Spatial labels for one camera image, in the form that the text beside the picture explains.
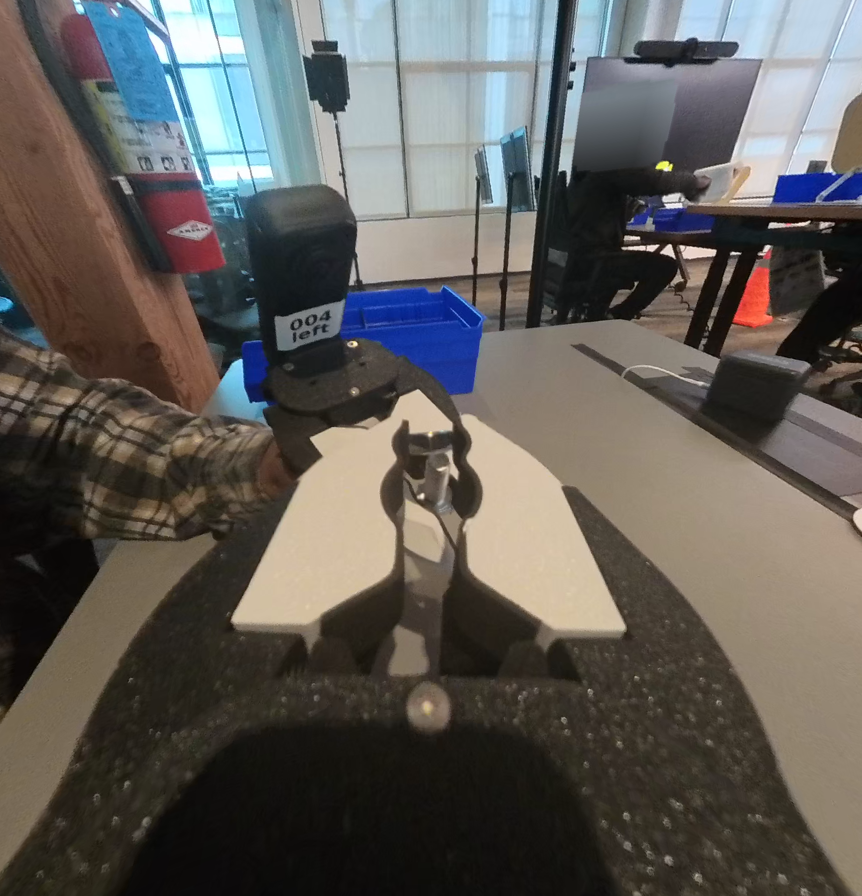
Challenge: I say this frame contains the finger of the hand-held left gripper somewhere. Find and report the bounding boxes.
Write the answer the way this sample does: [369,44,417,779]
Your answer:
[395,389,459,426]
[313,393,405,462]

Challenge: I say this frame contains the small black monitor on stand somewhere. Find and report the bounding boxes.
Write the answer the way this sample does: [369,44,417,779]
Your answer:
[472,145,495,298]

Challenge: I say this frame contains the silver hex bolt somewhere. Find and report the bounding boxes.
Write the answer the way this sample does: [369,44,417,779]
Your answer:
[403,433,467,512]

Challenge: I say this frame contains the orange traffic cone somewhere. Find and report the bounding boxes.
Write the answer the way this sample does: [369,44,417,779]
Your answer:
[732,246,775,329]

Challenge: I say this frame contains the blue paper tag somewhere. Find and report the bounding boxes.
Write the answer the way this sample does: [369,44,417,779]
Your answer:
[81,0,179,123]

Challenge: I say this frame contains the person's left forearm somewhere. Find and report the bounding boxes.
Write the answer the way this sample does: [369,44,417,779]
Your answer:
[0,318,278,543]

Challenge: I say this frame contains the wooden pillar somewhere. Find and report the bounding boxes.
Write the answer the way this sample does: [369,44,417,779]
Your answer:
[0,0,222,414]

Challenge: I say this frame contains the wooden desk with black legs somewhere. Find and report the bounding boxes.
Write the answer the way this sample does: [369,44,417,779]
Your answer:
[623,202,862,358]

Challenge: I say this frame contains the black office chair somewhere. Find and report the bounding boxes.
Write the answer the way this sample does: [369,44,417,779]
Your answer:
[186,210,260,337]

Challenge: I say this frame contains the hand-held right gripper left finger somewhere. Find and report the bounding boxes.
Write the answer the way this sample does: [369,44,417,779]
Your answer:
[230,420,412,644]

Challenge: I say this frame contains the white cable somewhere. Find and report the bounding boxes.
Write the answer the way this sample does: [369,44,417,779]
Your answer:
[621,364,715,389]

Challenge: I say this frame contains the white plastic container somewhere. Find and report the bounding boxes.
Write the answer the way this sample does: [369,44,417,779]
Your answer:
[691,162,752,204]

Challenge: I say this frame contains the blue bins on desk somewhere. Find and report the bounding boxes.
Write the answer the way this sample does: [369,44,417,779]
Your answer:
[627,204,715,233]
[772,170,862,205]

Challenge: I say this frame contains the black webcam bar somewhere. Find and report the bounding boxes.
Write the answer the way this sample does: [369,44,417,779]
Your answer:
[633,38,741,67]

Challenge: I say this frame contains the black box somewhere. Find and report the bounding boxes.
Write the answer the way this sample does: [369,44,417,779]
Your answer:
[704,350,813,428]

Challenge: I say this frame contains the person's left hand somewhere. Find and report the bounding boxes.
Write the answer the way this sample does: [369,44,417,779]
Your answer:
[257,441,299,501]

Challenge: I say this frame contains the red fire extinguisher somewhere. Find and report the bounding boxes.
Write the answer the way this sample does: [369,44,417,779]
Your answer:
[59,0,228,275]

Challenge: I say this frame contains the black metal frame post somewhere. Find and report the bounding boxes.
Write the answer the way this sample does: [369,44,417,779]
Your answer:
[525,0,579,330]

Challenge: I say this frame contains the large black monitor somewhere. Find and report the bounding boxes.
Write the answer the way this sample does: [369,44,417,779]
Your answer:
[574,56,764,204]

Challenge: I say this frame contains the blue plastic bin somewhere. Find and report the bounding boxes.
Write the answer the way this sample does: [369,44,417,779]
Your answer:
[242,285,487,405]

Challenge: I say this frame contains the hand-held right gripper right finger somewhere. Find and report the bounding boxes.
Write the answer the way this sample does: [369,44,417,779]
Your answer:
[453,414,626,653]

